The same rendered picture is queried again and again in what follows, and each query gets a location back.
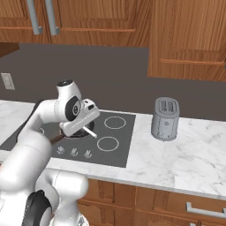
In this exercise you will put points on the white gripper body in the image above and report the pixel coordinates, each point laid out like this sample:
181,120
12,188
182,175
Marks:
82,119

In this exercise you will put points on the dark grey hob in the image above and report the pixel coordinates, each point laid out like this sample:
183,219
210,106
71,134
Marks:
117,147

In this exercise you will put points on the grey toaster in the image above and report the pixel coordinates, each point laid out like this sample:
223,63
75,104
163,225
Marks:
164,123

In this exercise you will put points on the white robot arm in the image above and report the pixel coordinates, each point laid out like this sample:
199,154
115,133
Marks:
26,159

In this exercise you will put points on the white wall socket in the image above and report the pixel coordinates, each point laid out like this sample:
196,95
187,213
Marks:
8,81

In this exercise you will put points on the dark wooden hood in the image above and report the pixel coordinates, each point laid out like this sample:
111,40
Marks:
7,48

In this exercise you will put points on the white spatula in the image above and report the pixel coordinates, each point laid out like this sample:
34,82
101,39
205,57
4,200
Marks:
90,133

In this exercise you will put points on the wooden drawer front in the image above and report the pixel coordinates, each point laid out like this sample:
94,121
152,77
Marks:
164,209
109,203

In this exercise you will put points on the wooden cupboard door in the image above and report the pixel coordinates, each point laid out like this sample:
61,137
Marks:
14,17
100,20
188,38

